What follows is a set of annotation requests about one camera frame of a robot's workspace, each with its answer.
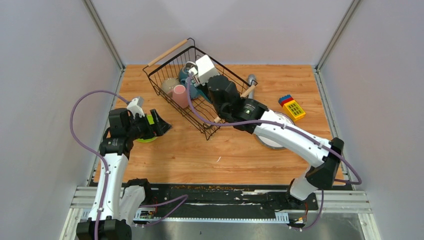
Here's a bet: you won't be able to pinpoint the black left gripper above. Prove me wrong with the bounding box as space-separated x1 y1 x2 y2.
125 109 172 141

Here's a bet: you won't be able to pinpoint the lime green plate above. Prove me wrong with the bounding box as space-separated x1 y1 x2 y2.
136 115 158 143

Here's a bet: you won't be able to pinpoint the pink cup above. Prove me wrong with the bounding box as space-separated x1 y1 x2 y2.
172 84 189 108

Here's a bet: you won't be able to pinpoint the white plate red characters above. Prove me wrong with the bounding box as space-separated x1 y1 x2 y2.
255 111 296 149

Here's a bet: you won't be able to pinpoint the light blue mug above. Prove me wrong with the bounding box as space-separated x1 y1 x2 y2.
189 85 212 104

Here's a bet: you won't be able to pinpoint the white plate dark striped rim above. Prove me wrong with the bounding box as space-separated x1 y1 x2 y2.
182 61 198 73

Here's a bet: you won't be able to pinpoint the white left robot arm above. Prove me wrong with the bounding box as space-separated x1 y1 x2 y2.
76 108 172 240

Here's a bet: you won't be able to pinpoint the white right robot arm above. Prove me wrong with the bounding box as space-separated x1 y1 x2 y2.
196 74 344 209

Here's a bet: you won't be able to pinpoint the beige ceramic bowl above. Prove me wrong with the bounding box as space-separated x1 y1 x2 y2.
161 77 180 98

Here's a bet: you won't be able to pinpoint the dark blue ceramic bowl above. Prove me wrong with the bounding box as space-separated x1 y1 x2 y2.
178 65 197 85

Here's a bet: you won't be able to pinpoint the colourful toy brick block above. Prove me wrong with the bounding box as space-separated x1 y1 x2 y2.
278 94 306 122

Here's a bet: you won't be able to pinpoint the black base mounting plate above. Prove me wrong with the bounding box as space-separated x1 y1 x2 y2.
143 183 319 220

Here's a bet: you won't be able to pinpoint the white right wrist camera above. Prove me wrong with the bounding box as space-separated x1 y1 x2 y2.
188 55 220 87

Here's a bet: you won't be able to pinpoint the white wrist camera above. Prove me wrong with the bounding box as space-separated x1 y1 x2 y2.
126 96 145 119
188 55 220 87

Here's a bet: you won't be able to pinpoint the grey cylindrical handle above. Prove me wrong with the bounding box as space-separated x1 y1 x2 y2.
247 74 257 99

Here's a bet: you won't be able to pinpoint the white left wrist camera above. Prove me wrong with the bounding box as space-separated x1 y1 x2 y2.
126 96 145 119

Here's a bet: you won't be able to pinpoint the black wire dish rack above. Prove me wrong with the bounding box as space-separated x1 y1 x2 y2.
143 37 250 141

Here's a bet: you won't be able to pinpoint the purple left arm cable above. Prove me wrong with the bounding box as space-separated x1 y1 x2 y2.
70 90 190 240

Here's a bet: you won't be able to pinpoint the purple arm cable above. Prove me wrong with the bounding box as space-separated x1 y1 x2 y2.
70 90 190 240
185 75 363 232

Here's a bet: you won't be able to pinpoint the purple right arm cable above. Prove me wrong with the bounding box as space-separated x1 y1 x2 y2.
185 75 363 232

